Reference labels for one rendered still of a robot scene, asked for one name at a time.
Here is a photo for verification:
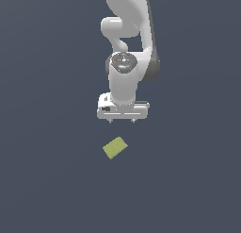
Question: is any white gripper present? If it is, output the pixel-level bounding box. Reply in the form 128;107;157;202
96;92;151;125

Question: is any yellow-green rectangular block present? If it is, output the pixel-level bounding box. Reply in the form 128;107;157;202
102;136;129;160

